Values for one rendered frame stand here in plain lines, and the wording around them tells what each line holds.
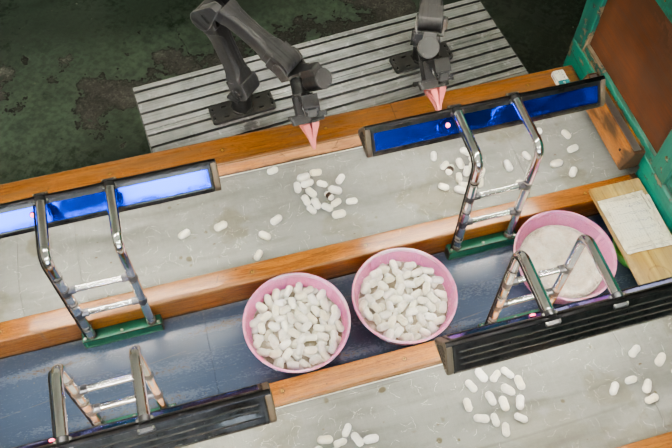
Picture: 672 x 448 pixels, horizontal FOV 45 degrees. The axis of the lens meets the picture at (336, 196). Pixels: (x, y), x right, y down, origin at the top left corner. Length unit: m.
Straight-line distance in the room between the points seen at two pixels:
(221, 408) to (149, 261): 0.68
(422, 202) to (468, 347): 0.68
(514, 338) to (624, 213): 0.72
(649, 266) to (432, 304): 0.57
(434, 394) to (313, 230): 0.54
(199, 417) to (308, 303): 0.59
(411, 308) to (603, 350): 0.48
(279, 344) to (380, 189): 0.52
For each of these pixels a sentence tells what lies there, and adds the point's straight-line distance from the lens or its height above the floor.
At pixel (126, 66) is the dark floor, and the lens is 3.61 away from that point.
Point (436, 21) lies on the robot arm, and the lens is 2.24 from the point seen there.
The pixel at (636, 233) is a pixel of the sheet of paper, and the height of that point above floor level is 0.78.
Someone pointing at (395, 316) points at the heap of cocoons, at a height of 0.73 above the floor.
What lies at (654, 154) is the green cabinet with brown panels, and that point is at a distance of 2.31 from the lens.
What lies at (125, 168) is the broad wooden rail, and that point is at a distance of 2.31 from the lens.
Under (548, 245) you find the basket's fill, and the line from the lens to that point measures 2.23.
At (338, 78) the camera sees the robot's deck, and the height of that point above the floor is 0.67.
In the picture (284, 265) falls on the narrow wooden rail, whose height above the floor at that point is 0.76.
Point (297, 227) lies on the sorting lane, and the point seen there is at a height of 0.74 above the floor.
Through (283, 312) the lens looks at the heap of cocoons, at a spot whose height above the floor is 0.74.
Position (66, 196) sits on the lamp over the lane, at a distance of 1.87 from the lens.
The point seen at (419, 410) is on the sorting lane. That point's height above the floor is 0.74.
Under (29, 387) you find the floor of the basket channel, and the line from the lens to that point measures 2.17.
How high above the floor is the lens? 2.60
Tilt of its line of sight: 57 degrees down
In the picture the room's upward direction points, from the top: 1 degrees clockwise
